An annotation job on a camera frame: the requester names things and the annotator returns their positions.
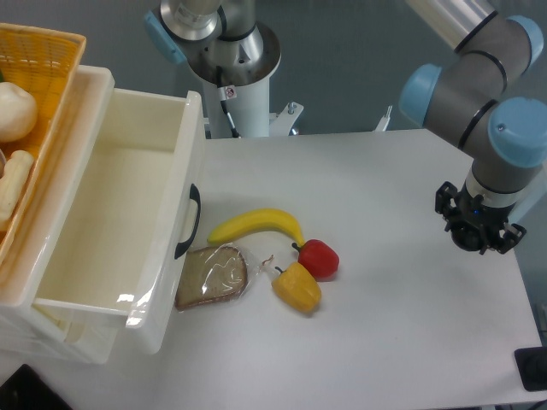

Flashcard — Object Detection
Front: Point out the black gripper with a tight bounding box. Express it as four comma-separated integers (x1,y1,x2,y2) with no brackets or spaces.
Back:
434,181,526,253

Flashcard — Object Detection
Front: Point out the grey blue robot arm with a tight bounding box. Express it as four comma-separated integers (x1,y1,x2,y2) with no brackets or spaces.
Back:
399,1,546,253

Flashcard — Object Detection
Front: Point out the upper white drawer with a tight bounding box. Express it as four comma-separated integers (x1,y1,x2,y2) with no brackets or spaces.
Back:
33,89,206,364

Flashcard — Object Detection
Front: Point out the white drawer cabinet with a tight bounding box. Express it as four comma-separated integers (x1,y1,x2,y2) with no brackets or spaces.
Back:
1,65,115,359

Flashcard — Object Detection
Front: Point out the black device at right edge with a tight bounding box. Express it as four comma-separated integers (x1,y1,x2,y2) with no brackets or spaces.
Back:
514,347,547,392

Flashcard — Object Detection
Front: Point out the red bell pepper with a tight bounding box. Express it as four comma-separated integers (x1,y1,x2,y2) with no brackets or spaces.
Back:
291,239,339,281

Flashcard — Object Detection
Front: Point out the yellow bell pepper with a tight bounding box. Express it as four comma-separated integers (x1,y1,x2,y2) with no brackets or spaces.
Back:
271,262,322,314

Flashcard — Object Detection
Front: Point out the yellow banana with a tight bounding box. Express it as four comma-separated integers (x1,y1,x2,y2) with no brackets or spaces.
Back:
207,208,305,246

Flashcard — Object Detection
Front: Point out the bread slice in plastic bag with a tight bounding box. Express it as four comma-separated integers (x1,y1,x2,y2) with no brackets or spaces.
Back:
174,243,274,312

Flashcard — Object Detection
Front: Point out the orange woven basket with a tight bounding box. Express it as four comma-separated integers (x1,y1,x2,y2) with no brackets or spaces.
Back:
1,22,86,261

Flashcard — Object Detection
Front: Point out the pale corn cob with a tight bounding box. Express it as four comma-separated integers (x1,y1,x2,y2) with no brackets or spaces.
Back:
1,150,34,231

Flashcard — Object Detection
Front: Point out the white round vegetable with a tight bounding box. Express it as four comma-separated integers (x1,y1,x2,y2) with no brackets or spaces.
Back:
1,82,38,143

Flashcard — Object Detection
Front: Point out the black object bottom left corner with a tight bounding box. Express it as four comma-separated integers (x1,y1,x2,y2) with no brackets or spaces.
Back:
1,364,72,410

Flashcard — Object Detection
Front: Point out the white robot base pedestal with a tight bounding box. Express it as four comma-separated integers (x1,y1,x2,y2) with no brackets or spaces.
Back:
143,0,307,139

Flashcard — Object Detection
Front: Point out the black drawer handle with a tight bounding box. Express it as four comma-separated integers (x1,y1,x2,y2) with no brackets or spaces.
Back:
174,184,202,260

